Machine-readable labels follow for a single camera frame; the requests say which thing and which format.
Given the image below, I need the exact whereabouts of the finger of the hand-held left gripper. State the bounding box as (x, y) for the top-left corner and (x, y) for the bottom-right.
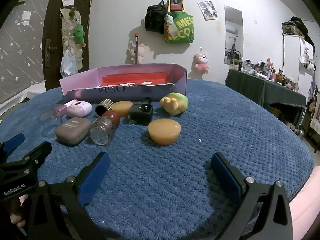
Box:
(0, 133), (26, 160)
(0, 141), (53, 179)

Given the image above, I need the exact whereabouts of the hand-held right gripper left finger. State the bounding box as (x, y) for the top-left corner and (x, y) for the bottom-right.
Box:
(27, 151), (111, 240)

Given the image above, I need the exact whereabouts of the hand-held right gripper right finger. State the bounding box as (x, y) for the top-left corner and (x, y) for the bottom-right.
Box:
(211, 152), (293, 240)

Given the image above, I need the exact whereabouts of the brown rounded case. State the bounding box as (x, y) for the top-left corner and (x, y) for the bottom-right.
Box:
(55, 117), (92, 146)

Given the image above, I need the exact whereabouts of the glass jar brown cap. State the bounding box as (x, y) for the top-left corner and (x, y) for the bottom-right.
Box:
(89, 110), (120, 146)

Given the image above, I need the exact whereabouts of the purple white round device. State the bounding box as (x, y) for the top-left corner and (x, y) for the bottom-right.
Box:
(68, 101), (93, 117)

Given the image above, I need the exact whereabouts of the tall orange dome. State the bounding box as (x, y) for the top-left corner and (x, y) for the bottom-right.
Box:
(147, 119), (182, 146)

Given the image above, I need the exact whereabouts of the black square perfume bottle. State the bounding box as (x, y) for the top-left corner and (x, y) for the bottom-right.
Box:
(128, 97), (154, 125)

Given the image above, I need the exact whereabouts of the yellow green toy figure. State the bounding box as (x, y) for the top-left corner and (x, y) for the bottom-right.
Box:
(160, 92), (189, 116)

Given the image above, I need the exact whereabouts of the purple cardboard box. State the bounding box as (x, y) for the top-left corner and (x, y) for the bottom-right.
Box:
(59, 64), (187, 103)

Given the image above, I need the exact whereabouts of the person's left hand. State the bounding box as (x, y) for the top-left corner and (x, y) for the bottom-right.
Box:
(9, 196), (28, 228)

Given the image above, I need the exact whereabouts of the flat orange dome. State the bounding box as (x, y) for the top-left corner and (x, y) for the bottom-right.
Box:
(111, 101), (133, 117)

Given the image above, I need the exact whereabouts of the pink bed sheet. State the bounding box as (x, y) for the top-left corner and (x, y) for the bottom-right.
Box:
(287, 165), (320, 240)

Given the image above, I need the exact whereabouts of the grey star-print curtain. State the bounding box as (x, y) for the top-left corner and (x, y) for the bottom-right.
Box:
(0, 0), (54, 103)

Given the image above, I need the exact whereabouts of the white plastic bag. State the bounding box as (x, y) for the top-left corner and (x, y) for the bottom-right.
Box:
(61, 49), (78, 78)

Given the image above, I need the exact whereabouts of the table with dark green cloth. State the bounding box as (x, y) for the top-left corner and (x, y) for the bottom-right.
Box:
(225, 69), (307, 130)

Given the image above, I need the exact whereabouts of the red paper liner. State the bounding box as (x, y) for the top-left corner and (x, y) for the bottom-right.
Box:
(101, 72), (169, 87)

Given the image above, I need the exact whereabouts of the group of cosmetic bottles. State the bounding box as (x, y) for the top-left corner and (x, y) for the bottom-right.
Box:
(226, 57), (300, 92)

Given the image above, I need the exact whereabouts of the pink hanging plush toy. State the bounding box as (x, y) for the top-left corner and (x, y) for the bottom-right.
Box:
(194, 51), (209, 74)

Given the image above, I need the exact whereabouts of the beige hanging organizer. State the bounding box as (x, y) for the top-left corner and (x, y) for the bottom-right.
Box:
(60, 6), (84, 72)

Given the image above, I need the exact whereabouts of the green plush toy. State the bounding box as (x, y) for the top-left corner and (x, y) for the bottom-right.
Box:
(73, 24), (86, 47)

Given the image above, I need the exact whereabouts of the dark brown door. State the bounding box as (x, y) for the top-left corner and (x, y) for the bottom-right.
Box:
(42, 0), (97, 90)

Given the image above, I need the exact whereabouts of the pink plush bear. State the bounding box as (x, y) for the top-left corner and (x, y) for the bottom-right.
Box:
(129, 42), (146, 63)

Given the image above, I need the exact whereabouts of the metal pole orange tip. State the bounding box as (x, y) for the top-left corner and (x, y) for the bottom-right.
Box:
(134, 33), (139, 65)

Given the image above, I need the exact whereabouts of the white cabinet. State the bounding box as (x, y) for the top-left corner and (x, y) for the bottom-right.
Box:
(282, 34), (316, 98)

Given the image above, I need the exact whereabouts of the green tote bag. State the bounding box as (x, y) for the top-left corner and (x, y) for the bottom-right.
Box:
(164, 10), (195, 44)

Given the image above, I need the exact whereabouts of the dark bag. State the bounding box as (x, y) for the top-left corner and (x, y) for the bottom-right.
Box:
(282, 16), (314, 45)

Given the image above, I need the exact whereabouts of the black backpack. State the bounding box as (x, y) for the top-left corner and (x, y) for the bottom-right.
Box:
(145, 0), (167, 34)

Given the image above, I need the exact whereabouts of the red yellow box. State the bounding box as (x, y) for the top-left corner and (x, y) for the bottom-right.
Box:
(167, 0), (186, 13)

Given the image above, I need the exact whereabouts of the metal door handle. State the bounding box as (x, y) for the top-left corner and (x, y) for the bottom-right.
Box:
(44, 39), (58, 68)

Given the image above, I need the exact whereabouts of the wall mirror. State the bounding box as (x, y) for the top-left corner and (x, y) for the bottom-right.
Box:
(224, 5), (243, 67)

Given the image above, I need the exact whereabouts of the photo wall poster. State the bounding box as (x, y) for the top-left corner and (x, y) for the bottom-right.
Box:
(197, 0), (219, 20)

